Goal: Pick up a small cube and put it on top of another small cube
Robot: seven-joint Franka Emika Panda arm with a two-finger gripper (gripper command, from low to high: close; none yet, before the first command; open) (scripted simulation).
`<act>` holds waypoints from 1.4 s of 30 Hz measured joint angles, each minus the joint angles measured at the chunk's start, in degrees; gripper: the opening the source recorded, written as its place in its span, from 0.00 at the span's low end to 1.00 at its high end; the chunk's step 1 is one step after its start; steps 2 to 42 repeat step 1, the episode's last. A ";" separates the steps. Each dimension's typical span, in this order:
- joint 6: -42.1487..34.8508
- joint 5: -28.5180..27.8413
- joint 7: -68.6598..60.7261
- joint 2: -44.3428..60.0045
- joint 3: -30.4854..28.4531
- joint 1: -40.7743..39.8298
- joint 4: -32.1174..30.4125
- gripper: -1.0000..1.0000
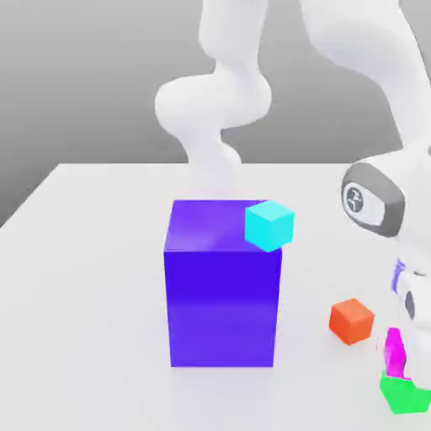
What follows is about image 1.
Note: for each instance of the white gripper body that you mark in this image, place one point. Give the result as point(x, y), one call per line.
point(420, 353)

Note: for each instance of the small magenta cube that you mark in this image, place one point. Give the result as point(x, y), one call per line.
point(394, 353)

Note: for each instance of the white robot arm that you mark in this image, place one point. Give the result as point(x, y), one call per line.
point(232, 87)

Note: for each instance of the small green cube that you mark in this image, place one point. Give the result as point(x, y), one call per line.
point(402, 395)

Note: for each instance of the small orange cube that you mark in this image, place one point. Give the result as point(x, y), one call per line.
point(351, 321)

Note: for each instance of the small cyan cube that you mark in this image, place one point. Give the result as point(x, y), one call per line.
point(269, 225)

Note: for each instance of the large purple box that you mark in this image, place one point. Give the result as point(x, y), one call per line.
point(220, 303)

